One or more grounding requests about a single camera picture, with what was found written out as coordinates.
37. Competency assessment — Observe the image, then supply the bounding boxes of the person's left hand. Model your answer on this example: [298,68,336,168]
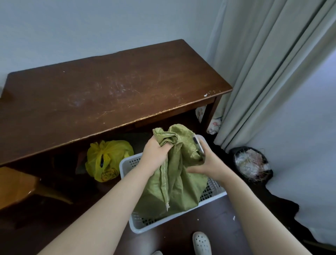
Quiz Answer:
[138,135,173,175]

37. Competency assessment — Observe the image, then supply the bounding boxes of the person's right hand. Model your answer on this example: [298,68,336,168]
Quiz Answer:
[186,140,231,184]

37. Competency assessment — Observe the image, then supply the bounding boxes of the green woven sack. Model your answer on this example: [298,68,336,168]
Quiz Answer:
[133,124,208,220]

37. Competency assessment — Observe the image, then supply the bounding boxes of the smartphone with clear case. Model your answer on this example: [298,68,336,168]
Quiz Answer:
[193,135,205,158]

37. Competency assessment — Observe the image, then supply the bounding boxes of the person's right forearm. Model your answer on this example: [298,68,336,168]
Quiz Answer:
[219,171,313,255]

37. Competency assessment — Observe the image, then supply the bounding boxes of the person's left forearm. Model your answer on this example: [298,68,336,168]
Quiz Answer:
[38,164,158,255]

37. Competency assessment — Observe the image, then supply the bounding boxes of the white perforated plastic basket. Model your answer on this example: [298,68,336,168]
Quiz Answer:
[119,135,228,234]

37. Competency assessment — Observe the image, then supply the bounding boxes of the white floral cloth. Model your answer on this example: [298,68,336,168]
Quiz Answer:
[195,106,223,135]

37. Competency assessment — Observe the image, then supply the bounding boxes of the black trash bin with waste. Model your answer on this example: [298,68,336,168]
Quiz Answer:
[229,146,274,183]

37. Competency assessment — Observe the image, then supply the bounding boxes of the yellow plastic bag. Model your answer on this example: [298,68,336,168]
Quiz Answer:
[85,140,134,183]

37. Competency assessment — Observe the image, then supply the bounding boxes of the white perforated slipper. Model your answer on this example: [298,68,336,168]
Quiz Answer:
[192,231,212,255]

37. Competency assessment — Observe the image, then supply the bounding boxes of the dark brown wooden table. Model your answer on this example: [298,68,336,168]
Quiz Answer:
[0,39,233,168]

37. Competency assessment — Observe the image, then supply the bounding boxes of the grey-green curtain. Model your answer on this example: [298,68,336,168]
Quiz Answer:
[205,0,336,153]

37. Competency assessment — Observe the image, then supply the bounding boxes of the light brown wooden stool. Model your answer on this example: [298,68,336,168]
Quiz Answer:
[0,166,74,211]

